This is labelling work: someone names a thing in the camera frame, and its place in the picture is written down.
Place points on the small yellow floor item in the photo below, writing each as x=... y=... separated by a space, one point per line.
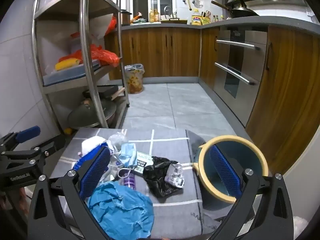
x=68 y=131

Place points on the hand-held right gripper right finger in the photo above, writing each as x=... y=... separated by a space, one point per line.
x=225 y=172

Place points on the yellow corn cob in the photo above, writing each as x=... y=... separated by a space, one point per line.
x=66 y=63

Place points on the blue tray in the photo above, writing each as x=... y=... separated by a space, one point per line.
x=65 y=76

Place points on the black plastic bag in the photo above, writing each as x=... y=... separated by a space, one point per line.
x=155 y=177

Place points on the purple tube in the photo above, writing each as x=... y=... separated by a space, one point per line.
x=130 y=180

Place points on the dark grey cloth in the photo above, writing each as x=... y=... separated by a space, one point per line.
x=196 y=140

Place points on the black wok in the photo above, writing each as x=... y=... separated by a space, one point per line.
x=240 y=11

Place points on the stainless steel shelf rack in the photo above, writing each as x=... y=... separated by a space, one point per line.
x=86 y=30

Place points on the plastic container with orange lid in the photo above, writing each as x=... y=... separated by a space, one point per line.
x=76 y=43

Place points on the black pan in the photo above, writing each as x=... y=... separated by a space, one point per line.
x=105 y=92

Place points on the clear plastic bag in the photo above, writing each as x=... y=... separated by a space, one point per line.
x=116 y=140

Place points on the knife block with scissors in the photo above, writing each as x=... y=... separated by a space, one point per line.
x=206 y=18

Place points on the small orange plastic bag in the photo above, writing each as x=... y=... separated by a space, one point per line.
x=111 y=25

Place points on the blue face mask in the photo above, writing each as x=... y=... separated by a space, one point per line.
x=127 y=155

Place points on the chrome faucet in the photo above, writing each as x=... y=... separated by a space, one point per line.
x=168 y=11

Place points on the stainless steel oven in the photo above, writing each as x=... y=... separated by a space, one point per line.
x=232 y=62

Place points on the white plastic bag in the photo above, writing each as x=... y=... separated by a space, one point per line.
x=100 y=26

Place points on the wooden base cabinets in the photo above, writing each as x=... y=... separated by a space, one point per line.
x=155 y=52

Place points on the blue bin with yellow rim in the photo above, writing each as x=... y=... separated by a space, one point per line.
x=246 y=158

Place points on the large wooden cabinet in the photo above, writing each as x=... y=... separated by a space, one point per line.
x=287 y=92

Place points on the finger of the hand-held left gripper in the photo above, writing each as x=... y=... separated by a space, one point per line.
x=53 y=145
x=27 y=133

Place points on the yellow glass jar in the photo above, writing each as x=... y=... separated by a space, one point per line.
x=154 y=16

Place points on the blue plastic bag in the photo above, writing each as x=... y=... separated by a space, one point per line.
x=120 y=210

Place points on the printed wrapper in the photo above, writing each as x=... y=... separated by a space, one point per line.
x=175 y=175

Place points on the narrow wooden cabinet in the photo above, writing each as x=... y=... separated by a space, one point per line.
x=207 y=57

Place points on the grey grid mat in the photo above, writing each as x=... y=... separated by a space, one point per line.
x=165 y=145

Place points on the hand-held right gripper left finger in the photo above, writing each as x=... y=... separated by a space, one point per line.
x=96 y=170

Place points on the yellow patterned wastebasket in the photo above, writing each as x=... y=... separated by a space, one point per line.
x=135 y=80

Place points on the green white paper box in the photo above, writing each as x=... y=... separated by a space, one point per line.
x=142 y=165

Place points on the yellow oil bottle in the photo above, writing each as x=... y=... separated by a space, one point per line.
x=196 y=20

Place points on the white tissue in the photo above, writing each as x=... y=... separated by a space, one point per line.
x=91 y=143

